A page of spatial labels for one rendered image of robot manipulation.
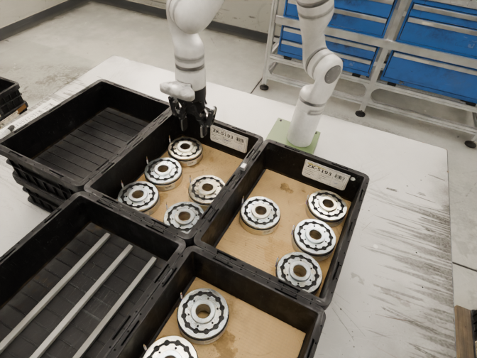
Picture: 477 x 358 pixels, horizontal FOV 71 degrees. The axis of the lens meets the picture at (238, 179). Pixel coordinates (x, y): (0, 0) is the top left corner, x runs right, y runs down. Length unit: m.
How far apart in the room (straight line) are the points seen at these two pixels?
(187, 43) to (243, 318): 0.60
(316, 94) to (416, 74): 1.74
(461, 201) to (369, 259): 1.55
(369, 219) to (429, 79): 1.77
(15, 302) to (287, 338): 0.56
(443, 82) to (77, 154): 2.39
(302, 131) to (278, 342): 0.69
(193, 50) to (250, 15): 3.00
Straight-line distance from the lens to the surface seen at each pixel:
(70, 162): 1.09
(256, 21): 3.78
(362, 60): 2.72
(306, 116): 1.14
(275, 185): 0.97
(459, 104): 2.87
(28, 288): 0.87
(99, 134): 1.17
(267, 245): 0.84
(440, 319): 1.06
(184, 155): 0.99
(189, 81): 0.83
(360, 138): 1.45
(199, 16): 0.76
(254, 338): 0.74
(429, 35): 2.66
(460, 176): 2.73
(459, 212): 2.46
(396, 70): 2.75
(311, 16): 0.94
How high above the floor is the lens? 1.53
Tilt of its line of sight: 46 degrees down
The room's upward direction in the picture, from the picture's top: 5 degrees clockwise
